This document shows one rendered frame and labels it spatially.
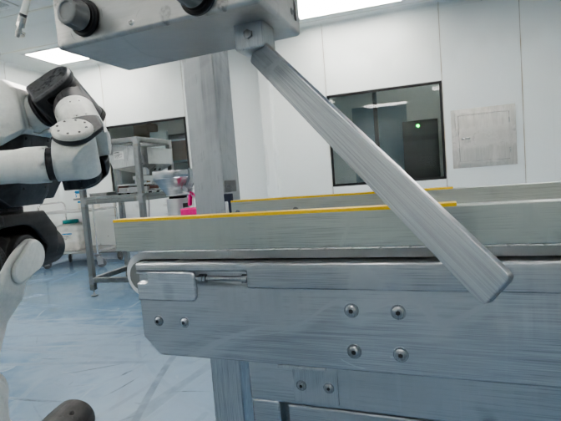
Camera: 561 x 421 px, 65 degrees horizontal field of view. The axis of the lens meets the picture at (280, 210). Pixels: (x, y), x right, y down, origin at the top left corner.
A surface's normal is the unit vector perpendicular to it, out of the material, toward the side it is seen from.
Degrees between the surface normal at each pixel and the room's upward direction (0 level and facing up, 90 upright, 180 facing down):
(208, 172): 90
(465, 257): 87
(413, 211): 87
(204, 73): 90
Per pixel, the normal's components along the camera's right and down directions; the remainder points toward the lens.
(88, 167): 0.87, 0.36
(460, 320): -0.36, 0.10
